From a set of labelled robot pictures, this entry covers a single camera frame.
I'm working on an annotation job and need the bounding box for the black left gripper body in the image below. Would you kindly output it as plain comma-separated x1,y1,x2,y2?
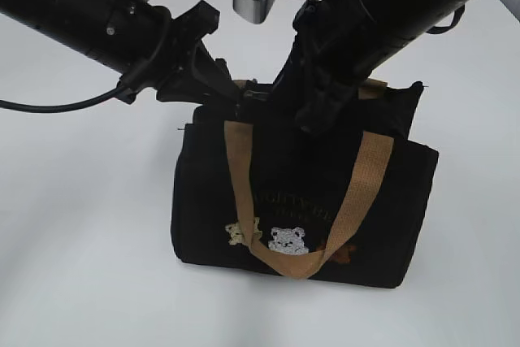
117,1,231,104

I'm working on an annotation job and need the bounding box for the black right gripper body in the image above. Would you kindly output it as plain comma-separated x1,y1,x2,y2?
272,0,390,135

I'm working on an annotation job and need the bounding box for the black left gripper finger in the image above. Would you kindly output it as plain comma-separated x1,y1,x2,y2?
219,79,254,118

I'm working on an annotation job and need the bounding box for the black canvas tote bag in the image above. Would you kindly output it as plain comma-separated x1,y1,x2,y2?
171,82,439,288

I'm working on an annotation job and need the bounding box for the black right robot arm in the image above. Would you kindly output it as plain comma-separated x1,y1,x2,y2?
275,0,468,134

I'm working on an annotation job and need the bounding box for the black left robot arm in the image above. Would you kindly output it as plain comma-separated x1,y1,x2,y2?
1,0,245,114

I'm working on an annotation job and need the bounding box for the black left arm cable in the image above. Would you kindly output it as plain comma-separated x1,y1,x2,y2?
0,13,171,112

